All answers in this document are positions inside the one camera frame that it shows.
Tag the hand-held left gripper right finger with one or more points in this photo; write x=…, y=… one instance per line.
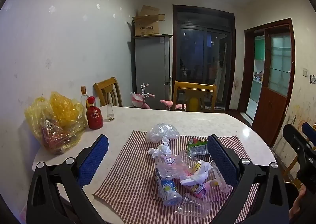
x=222, y=159

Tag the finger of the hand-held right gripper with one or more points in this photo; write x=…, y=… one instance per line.
x=309, y=131
x=295, y=138

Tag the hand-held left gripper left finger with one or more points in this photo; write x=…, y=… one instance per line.
x=93, y=159

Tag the blue plastic drink bottle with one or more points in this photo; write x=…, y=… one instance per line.
x=167, y=188

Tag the person's right hand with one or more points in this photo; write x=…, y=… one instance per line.
x=298, y=204

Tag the yellow printed wrapper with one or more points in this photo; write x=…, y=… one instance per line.
x=197, y=166

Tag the clear plastic wrapper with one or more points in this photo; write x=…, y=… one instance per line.
x=218, y=185

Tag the green label water bottle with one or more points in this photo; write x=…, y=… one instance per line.
x=197, y=149

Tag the crumpled white tissue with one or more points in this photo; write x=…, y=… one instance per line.
x=160, y=151
x=197, y=175

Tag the red white striped cloth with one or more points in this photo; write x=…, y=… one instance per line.
x=123, y=172

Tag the pink plastic drink bottle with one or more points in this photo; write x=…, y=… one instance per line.
x=197, y=188

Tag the red wooden glazed door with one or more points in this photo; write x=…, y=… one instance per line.
x=276, y=105

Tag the red ceramic bottle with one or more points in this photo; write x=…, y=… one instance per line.
x=94, y=116

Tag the clear drinking glass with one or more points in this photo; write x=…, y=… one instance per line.
x=110, y=112

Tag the clear wrapper pink print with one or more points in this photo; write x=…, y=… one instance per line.
x=170, y=164

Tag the yellow plastic bag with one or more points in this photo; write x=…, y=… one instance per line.
x=56, y=122

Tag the clear plastic cup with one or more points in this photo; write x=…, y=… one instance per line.
x=192, y=208

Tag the yellow plastic toy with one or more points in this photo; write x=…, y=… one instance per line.
x=193, y=104

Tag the clear glass bottle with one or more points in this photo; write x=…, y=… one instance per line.
x=84, y=96

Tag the kitchen counter cabinet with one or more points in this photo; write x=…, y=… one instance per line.
x=257, y=85

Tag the crumpled clear plastic bag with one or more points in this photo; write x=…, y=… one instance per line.
x=161, y=132

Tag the pink children's tricycle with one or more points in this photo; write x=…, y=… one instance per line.
x=138, y=101

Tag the dark sliding glass door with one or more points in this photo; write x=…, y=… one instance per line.
x=202, y=58

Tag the grey refrigerator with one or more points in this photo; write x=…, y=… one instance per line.
x=151, y=65

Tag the brown cardboard box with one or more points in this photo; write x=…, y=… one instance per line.
x=147, y=25

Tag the white wall switch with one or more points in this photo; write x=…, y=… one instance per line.
x=305, y=72

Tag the red wooden door frame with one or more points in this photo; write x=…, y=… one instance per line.
x=248, y=65

